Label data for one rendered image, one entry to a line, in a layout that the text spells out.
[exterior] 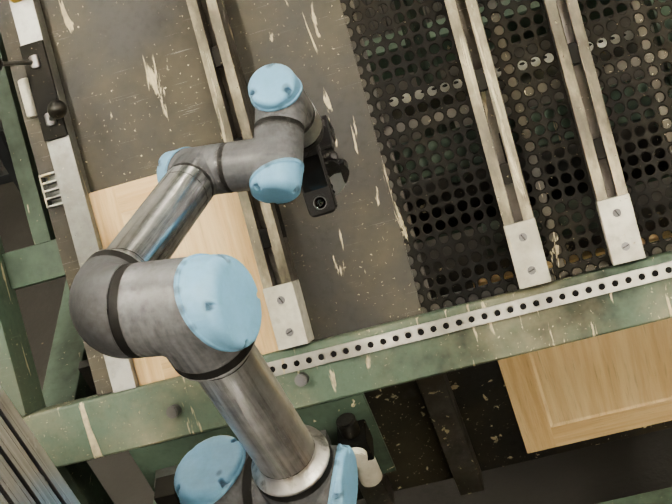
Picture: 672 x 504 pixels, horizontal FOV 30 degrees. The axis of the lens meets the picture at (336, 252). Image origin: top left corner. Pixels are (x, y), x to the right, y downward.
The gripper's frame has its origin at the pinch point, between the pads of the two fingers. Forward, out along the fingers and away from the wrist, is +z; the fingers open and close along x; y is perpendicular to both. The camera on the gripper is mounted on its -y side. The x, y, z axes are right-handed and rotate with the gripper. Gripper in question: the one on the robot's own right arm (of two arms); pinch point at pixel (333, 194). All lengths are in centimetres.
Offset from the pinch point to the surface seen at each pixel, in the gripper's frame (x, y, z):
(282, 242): 17.3, 8.8, 31.1
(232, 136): 21.3, 28.6, 20.3
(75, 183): 56, 30, 23
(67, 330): 81, 20, 70
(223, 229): 29.2, 15.5, 32.2
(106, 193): 51, 28, 27
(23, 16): 58, 62, 8
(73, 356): 78, 11, 65
